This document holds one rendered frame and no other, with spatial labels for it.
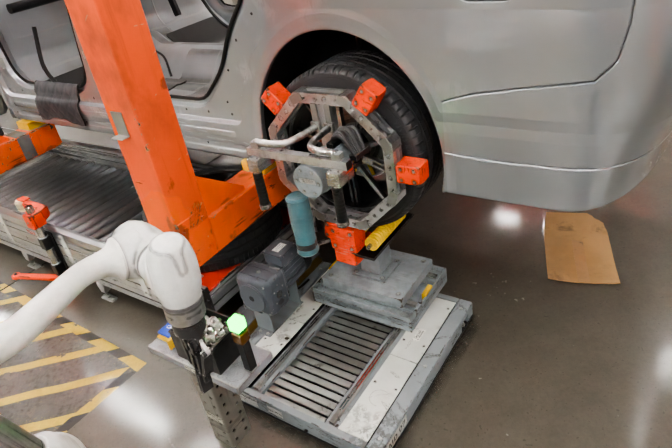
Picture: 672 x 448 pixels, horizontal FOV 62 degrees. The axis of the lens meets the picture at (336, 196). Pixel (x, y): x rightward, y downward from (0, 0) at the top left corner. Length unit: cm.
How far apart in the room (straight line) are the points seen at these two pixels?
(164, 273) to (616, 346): 184
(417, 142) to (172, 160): 86
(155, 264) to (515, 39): 112
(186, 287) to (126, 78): 90
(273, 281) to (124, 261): 106
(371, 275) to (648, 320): 114
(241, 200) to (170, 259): 118
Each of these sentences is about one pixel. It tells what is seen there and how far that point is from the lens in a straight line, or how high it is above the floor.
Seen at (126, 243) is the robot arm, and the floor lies 112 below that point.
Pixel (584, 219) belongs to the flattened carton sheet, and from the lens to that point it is 318.
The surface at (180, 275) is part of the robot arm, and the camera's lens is 121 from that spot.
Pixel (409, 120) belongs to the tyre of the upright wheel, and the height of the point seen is 101.
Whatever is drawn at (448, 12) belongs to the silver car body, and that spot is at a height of 136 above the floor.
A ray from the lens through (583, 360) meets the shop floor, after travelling 244.
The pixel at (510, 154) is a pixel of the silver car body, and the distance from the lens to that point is 182.
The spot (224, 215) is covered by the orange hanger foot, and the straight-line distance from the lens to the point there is 229.
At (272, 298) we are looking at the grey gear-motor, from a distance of 230.
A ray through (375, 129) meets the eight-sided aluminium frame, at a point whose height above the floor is 101.
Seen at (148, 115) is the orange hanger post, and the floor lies 116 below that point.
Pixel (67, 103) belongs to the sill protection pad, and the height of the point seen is 91.
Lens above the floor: 175
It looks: 29 degrees down
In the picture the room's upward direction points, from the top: 10 degrees counter-clockwise
